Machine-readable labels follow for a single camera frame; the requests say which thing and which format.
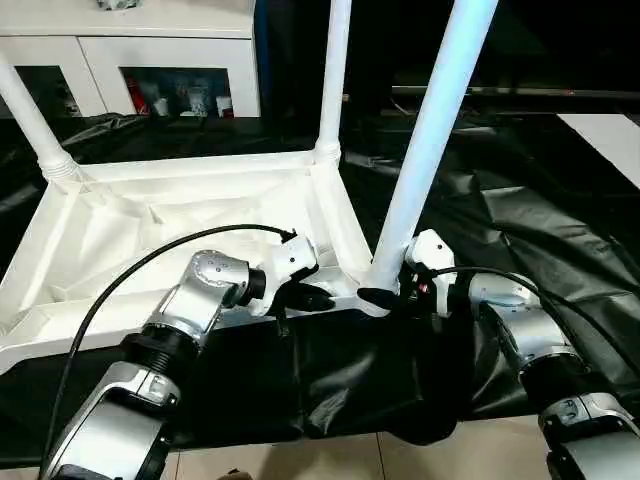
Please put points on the white plastic table top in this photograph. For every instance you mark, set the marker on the white plastic table top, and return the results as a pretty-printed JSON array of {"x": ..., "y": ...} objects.
[{"x": 175, "y": 215}]

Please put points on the white plastic table leg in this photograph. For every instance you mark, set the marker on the white plastic table leg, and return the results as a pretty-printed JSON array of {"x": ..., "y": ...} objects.
[
  {"x": 332, "y": 75},
  {"x": 35, "y": 120},
  {"x": 430, "y": 140}
]

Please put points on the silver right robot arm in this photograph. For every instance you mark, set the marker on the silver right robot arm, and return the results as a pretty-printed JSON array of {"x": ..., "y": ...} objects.
[{"x": 525, "y": 325}]

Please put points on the black mat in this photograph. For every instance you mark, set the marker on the black mat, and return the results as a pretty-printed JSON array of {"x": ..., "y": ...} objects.
[{"x": 525, "y": 240}]

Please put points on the white flat board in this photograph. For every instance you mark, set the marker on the white flat board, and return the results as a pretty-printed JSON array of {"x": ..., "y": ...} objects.
[{"x": 605, "y": 145}]

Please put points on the silver metal bar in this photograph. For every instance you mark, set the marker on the silver metal bar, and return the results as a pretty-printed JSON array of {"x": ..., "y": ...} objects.
[{"x": 550, "y": 92}]

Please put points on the black case with yellow label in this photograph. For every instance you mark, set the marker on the black case with yellow label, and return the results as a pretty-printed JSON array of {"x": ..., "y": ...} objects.
[{"x": 370, "y": 45}]

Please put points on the red fire extinguisher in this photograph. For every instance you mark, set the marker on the red fire extinguisher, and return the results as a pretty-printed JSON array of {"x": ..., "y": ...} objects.
[{"x": 134, "y": 96}]

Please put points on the white cabinet with windows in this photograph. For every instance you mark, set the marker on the white cabinet with windows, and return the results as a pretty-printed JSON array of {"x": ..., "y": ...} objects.
[{"x": 125, "y": 45}]

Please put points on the small silver grey object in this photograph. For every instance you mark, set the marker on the small silver grey object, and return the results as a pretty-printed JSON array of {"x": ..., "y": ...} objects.
[{"x": 112, "y": 5}]

